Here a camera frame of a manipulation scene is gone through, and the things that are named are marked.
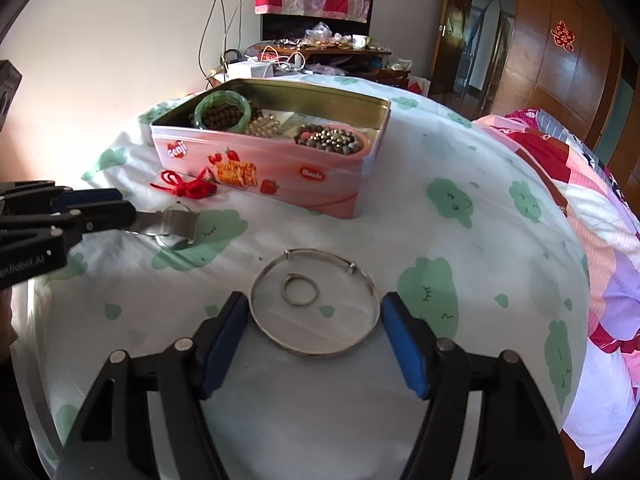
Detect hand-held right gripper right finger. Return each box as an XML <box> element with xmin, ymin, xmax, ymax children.
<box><xmin>380</xmin><ymin>291</ymin><xmax>573</xmax><ymax>480</ymax></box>

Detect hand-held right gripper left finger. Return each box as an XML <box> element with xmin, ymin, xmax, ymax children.
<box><xmin>54</xmin><ymin>291</ymin><xmax>250</xmax><ymax>480</ymax></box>

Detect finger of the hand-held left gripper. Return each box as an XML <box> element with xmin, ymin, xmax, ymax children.
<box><xmin>0</xmin><ymin>180</ymin><xmax>123</xmax><ymax>218</ymax></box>
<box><xmin>0</xmin><ymin>200</ymin><xmax>138</xmax><ymax>248</ymax></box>

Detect silver wristwatch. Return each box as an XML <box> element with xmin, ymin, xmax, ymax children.
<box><xmin>117</xmin><ymin>205</ymin><xmax>201</xmax><ymax>250</ymax></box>

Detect silver ring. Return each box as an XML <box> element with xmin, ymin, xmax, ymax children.
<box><xmin>281</xmin><ymin>272</ymin><xmax>318</xmax><ymax>307</ymax></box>

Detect silver bangle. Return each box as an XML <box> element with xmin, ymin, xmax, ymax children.
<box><xmin>248</xmin><ymin>248</ymin><xmax>382</xmax><ymax>358</ymax></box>

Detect brown wooden bead bracelet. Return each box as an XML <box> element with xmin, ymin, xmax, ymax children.
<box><xmin>189</xmin><ymin>100</ymin><xmax>263</xmax><ymax>128</ymax></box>

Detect green jade bangle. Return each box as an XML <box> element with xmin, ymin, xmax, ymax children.
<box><xmin>194</xmin><ymin>91</ymin><xmax>251</xmax><ymax>133</ymax></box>

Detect pink tin box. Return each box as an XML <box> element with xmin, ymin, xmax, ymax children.
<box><xmin>151</xmin><ymin>78</ymin><xmax>392</xmax><ymax>219</ymax></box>

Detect pearl bracelet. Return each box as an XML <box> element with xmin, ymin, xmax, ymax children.
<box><xmin>246</xmin><ymin>112</ymin><xmax>291</xmax><ymax>137</ymax></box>

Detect pink bangle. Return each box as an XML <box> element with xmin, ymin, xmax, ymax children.
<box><xmin>290</xmin><ymin>125</ymin><xmax>373</xmax><ymax>158</ymax></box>

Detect metal bead bracelet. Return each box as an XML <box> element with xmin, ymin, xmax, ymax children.
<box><xmin>295</xmin><ymin>127</ymin><xmax>365</xmax><ymax>153</ymax></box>

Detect cloud-print tablecloth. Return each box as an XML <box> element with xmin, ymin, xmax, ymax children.
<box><xmin>30</xmin><ymin>72</ymin><xmax>593</xmax><ymax>480</ymax></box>

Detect white cardboard box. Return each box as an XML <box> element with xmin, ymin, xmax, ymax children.
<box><xmin>227</xmin><ymin>61</ymin><xmax>276</xmax><ymax>81</ymax></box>

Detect patchwork quilt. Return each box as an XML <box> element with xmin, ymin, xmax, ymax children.
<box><xmin>472</xmin><ymin>107</ymin><xmax>640</xmax><ymax>476</ymax></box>

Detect black television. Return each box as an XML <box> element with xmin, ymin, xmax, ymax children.
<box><xmin>260</xmin><ymin>10</ymin><xmax>373</xmax><ymax>43</ymax></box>

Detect wooden television cabinet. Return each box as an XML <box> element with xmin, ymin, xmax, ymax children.
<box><xmin>207</xmin><ymin>42</ymin><xmax>413</xmax><ymax>91</ymax></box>

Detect wooden wardrobe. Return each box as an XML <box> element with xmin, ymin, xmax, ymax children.
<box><xmin>492</xmin><ymin>0</ymin><xmax>640</xmax><ymax>181</ymax></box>

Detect wooden door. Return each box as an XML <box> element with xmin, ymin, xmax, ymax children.
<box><xmin>440</xmin><ymin>0</ymin><xmax>473</xmax><ymax>93</ymax></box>

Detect red paper decoration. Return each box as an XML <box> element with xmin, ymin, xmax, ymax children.
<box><xmin>550</xmin><ymin>21</ymin><xmax>577</xmax><ymax>51</ymax></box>

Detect red knotted cord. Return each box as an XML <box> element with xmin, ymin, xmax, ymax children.
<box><xmin>150</xmin><ymin>166</ymin><xmax>218</xmax><ymax>200</ymax></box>

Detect hanging power cables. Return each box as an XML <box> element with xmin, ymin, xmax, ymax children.
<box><xmin>198</xmin><ymin>0</ymin><xmax>246</xmax><ymax>78</ymax></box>

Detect white charger cable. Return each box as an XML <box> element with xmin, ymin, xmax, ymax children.
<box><xmin>260</xmin><ymin>45</ymin><xmax>306</xmax><ymax>71</ymax></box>

